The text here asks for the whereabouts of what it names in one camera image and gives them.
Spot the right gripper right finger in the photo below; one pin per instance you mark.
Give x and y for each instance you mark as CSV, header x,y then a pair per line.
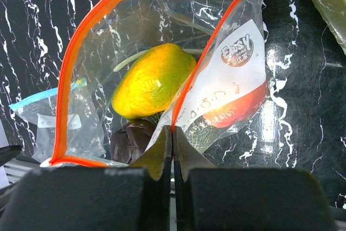
x,y
211,198

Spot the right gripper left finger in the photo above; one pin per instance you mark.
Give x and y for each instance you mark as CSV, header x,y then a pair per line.
x,y
80,198

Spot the green netted melon toy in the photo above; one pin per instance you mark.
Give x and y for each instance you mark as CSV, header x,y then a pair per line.
x,y
200,134

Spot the dark purple eggplant toy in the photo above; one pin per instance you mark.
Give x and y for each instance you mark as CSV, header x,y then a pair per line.
x,y
130,142

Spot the peach fruit toy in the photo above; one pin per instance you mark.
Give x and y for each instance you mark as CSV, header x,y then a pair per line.
x,y
237,110

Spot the yellow orange mango toy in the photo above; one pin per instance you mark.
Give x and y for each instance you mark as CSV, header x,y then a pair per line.
x,y
151,83

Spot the red zip clear bag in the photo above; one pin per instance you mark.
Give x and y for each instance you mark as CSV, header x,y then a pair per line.
x,y
226,38

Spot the blue zip clear bag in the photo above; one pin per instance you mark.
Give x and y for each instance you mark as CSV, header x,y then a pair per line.
x,y
85,136

